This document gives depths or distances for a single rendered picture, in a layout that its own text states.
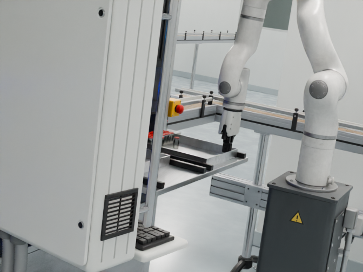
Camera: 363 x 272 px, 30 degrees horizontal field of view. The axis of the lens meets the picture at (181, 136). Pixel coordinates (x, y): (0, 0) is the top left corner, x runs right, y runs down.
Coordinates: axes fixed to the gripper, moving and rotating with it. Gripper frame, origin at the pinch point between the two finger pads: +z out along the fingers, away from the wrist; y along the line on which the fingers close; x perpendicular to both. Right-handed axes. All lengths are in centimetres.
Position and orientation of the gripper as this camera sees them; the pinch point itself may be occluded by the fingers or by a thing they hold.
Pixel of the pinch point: (227, 147)
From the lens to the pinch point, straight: 263.5
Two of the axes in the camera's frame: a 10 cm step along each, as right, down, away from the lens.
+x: 8.6, 2.2, -4.6
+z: -1.3, 9.7, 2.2
